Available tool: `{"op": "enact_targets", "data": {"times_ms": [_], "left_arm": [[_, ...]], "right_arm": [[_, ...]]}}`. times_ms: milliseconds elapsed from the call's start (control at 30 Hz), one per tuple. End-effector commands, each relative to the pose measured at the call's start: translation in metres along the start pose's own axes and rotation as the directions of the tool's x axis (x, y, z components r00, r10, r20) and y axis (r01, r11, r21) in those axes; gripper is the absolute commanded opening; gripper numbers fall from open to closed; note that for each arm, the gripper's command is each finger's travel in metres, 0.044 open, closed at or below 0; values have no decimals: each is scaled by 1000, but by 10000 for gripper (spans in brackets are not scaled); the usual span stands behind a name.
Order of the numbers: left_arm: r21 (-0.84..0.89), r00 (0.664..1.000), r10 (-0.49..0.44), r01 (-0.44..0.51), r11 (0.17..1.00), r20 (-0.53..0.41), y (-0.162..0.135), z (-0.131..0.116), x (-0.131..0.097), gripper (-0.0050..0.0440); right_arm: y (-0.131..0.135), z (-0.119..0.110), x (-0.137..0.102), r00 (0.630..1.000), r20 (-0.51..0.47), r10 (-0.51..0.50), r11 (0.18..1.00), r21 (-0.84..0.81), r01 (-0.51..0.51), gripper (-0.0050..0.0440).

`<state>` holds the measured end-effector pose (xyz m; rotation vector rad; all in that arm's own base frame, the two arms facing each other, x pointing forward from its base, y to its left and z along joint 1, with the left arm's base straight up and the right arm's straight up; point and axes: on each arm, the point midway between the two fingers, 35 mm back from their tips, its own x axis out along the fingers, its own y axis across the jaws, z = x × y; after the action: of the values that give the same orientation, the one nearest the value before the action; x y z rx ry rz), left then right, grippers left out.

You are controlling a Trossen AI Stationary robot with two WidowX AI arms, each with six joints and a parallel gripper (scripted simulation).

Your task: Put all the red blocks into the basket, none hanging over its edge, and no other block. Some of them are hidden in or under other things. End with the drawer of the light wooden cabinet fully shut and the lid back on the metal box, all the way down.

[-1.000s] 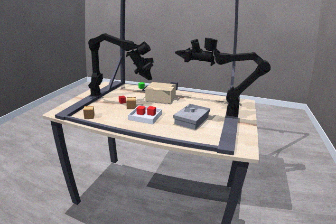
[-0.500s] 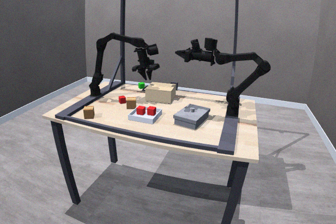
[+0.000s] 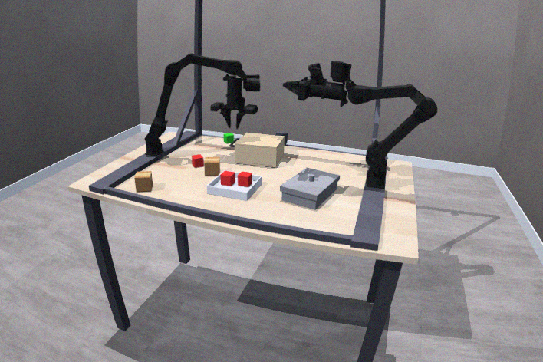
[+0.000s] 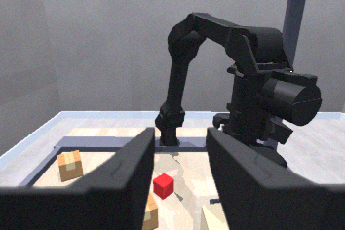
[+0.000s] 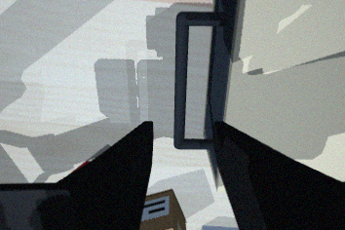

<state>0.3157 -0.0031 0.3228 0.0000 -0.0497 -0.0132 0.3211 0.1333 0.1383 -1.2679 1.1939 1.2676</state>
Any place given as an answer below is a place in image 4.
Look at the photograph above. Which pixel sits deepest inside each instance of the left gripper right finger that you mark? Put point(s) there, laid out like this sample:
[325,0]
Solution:
[257,194]

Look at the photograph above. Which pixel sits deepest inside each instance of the brown cardboard box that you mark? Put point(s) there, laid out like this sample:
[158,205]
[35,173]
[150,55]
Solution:
[151,219]
[70,165]

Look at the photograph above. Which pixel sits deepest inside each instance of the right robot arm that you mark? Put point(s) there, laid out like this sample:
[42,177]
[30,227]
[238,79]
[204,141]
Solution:
[273,86]

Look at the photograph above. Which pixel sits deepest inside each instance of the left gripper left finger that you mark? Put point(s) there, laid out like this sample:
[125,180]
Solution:
[112,196]

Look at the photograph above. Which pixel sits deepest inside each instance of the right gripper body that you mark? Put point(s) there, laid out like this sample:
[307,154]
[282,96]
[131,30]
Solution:
[244,124]

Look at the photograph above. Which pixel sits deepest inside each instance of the red block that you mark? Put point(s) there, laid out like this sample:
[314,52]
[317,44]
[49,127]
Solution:
[163,186]

